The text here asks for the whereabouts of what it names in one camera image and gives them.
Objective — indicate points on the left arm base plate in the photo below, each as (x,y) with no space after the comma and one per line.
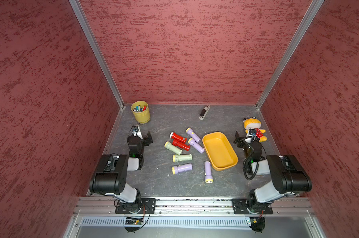
(140,206)

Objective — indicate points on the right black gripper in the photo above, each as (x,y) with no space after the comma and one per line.
(240,139)

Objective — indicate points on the green flashlight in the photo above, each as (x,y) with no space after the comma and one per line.
(181,158)
(169,146)

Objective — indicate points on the yellow pen cup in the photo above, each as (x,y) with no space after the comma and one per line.
(141,117)

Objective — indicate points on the black beige stapler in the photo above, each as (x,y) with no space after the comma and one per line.
(204,112)

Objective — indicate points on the orange plush toy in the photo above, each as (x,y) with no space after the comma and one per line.
(253,128)

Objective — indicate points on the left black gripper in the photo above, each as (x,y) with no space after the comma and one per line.
(146,142)

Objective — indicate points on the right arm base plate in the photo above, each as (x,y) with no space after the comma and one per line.
(251,207)

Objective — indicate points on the red flashlight all red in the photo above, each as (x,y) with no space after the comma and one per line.
(181,144)

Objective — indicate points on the yellow storage box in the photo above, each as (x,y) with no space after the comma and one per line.
(219,151)

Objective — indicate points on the purple flashlight front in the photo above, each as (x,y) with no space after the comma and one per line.
(208,172)

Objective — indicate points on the red flashlight white head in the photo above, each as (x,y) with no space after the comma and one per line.
(175,136)

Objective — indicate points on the purple flashlight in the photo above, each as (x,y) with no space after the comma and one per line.
(208,172)
(193,135)
(181,168)
(195,145)

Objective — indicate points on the aluminium front rail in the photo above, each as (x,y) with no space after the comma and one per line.
(195,206)

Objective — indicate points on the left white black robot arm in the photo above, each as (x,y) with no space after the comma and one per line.
(109,178)

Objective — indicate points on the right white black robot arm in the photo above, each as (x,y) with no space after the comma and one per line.
(288,177)

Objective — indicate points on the markers in cup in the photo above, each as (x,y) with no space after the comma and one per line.
(140,108)

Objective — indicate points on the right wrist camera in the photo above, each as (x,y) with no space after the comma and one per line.
(251,135)

